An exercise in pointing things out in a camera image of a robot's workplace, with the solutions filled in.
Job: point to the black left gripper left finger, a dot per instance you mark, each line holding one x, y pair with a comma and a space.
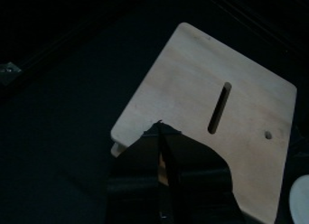
133, 179

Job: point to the white round plate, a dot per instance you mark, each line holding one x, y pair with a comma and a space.
301, 200

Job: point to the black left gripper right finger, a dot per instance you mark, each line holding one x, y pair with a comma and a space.
196, 185

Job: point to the silver frame bracket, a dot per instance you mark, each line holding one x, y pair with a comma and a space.
8, 70

